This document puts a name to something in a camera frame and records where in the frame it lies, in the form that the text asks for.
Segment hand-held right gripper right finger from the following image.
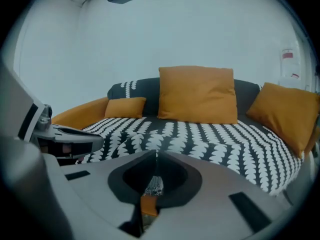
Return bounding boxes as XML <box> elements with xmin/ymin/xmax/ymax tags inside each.
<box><xmin>143</xmin><ymin>150</ymin><xmax>300</xmax><ymax>240</ymax></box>

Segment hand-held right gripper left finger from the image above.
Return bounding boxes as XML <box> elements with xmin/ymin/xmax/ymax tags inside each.
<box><xmin>60</xmin><ymin>149</ymin><xmax>158</xmax><ymax>240</ymax></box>

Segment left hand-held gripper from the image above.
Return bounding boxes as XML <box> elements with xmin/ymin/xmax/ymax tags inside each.
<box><xmin>0</xmin><ymin>55</ymin><xmax>105</xmax><ymax>240</ymax></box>

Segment orange sofa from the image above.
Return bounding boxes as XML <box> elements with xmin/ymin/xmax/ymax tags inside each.
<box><xmin>51</xmin><ymin>77</ymin><xmax>320</xmax><ymax>217</ymax></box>

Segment small orange cushion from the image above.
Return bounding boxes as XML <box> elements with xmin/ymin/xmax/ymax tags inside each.
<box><xmin>104</xmin><ymin>96</ymin><xmax>148</xmax><ymax>120</ymax></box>

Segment large orange cushion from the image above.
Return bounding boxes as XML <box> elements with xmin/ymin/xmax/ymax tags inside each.
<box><xmin>157</xmin><ymin>65</ymin><xmax>239</xmax><ymax>125</ymax></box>

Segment medium orange cushion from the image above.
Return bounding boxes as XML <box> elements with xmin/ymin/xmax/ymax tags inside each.
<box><xmin>245</xmin><ymin>81</ymin><xmax>320</xmax><ymax>159</ymax></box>

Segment white wall device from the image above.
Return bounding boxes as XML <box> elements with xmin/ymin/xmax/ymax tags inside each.
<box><xmin>280</xmin><ymin>47</ymin><xmax>303</xmax><ymax>83</ymax></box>

